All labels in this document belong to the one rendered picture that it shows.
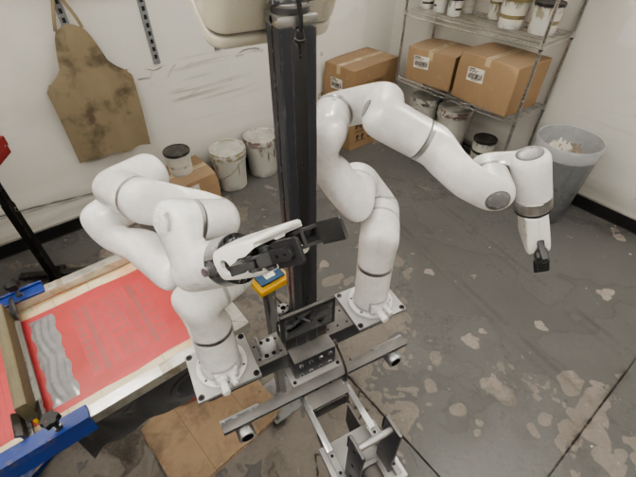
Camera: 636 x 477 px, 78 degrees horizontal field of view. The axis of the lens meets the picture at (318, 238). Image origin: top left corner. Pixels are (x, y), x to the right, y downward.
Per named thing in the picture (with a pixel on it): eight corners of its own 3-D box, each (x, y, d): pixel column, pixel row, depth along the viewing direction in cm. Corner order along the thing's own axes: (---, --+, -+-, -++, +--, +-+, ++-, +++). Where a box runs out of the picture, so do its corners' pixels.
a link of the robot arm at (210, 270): (187, 249, 55) (200, 245, 53) (235, 231, 61) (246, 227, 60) (207, 298, 55) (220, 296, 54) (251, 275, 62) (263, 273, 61)
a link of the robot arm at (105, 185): (97, 231, 91) (153, 201, 99) (143, 259, 78) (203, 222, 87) (61, 167, 81) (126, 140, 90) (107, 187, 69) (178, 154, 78)
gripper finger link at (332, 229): (299, 226, 54) (338, 216, 50) (312, 220, 57) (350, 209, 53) (308, 248, 55) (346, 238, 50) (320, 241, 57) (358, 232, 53)
